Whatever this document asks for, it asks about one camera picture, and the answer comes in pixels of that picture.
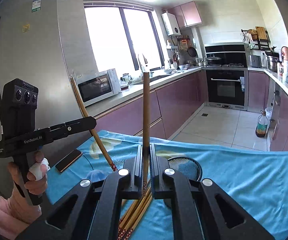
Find left hand with bandaged finger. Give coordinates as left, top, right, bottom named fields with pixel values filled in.
left=8, top=162, right=48, bottom=195

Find purple kitchen base cabinets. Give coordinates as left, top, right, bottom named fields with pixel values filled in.
left=86, top=70, right=288, bottom=153

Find black wall shelf rack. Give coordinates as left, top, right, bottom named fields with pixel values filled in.
left=241, top=27, right=270, bottom=51

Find bamboo chopstick bundle right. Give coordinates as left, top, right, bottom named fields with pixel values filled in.
left=124, top=193, right=153, bottom=239

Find built-in black oven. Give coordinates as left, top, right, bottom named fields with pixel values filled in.
left=205, top=67, right=248, bottom=111

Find pink kettle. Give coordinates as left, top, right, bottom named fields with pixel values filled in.
left=281, top=46, right=288, bottom=62

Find pink wall cabinet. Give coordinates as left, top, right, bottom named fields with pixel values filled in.
left=168, top=1, right=203, bottom=28

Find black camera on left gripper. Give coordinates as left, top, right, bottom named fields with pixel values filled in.
left=1, top=78, right=38, bottom=140

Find blue floral tablecloth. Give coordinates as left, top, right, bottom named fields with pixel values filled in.
left=47, top=138, right=288, bottom=239

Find kitchen window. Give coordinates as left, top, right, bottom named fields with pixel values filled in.
left=84, top=4, right=165, bottom=77

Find black wok on stove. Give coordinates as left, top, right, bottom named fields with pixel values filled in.
left=206, top=55, right=222, bottom=66

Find white microwave oven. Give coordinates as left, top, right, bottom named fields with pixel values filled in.
left=75, top=68, right=121, bottom=107

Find steel stock pot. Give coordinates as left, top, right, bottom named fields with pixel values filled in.
left=265, top=51, right=280, bottom=73

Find white water heater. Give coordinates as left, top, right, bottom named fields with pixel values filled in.
left=161, top=12, right=181, bottom=36

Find cooking oil bottle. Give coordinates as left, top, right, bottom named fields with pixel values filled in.
left=256, top=111, right=269, bottom=138

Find black smartphone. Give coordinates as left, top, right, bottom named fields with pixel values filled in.
left=55, top=149, right=82, bottom=173

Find bamboo chopstick bundle leftmost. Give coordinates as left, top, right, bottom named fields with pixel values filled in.
left=119, top=193, right=150, bottom=231

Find pink sleeve left forearm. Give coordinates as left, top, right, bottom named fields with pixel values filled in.
left=0, top=188, right=42, bottom=239

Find bamboo chopstick bundle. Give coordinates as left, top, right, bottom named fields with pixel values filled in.
left=124, top=193, right=153, bottom=239
left=117, top=187, right=153, bottom=240
left=119, top=193, right=150, bottom=231

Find silver refrigerator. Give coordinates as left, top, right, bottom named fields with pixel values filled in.
left=0, top=0, right=90, bottom=198

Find bamboo chopstick bundle middle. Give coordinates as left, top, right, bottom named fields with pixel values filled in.
left=117, top=187, right=153, bottom=240

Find black mesh utensil holder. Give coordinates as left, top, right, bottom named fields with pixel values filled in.
left=163, top=155, right=204, bottom=209

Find black range hood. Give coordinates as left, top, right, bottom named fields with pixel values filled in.
left=205, top=42, right=247, bottom=67

